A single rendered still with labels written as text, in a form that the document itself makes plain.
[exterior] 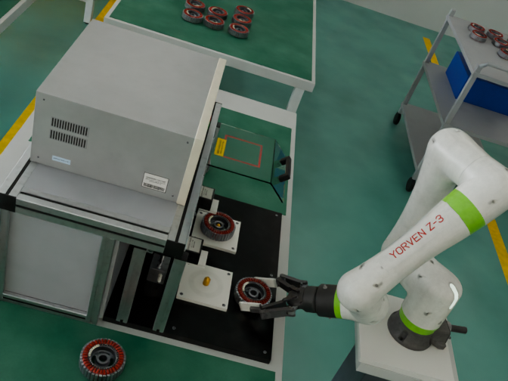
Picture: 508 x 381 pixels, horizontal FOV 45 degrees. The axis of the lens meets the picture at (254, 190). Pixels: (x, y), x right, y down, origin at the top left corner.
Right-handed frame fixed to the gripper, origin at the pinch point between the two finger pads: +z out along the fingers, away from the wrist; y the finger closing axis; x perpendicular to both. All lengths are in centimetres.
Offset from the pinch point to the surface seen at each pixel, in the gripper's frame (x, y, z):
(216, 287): 4.3, -3.8, 9.5
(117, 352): 10.2, -39.5, 19.5
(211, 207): 19.9, 16.0, 16.8
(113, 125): 64, -22, 13
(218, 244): 8.0, 12.9, 15.9
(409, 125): -68, 279, 4
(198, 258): 18.2, -8.9, 9.5
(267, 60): 24, 157, 50
